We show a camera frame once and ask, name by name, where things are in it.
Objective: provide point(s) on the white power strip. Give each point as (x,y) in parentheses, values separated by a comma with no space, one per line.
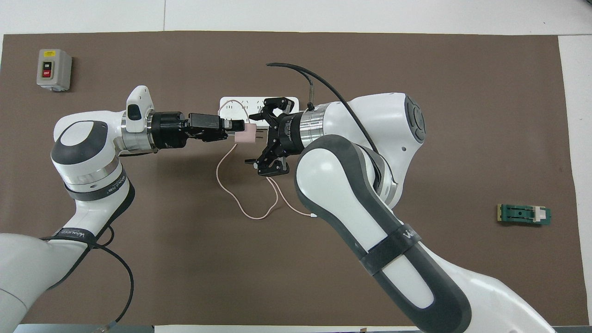
(236,108)

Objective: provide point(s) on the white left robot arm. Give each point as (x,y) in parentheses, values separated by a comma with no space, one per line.
(88,152)

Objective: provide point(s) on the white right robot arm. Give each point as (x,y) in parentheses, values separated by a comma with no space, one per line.
(370,138)

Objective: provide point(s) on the pink charger block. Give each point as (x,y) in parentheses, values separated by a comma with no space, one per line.
(246,134)

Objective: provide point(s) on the brown table mat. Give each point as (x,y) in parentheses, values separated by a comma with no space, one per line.
(462,69)

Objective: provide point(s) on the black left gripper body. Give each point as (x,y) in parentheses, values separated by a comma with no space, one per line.
(169,130)

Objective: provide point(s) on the grey on-off switch box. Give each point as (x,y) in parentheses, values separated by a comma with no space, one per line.
(53,69)

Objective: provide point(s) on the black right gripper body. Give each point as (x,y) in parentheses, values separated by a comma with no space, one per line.
(286,134)

